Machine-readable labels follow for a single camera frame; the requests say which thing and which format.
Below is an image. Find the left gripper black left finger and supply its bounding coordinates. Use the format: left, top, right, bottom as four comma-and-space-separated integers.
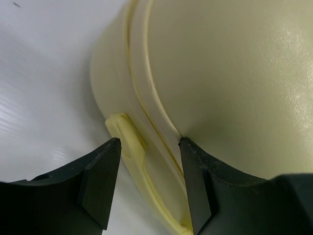
0, 138, 121, 235

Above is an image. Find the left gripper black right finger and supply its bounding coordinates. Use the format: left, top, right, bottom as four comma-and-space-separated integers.
179, 138, 313, 235

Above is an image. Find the yellow hard-shell suitcase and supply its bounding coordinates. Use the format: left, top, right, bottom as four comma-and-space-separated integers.
90, 0, 313, 235

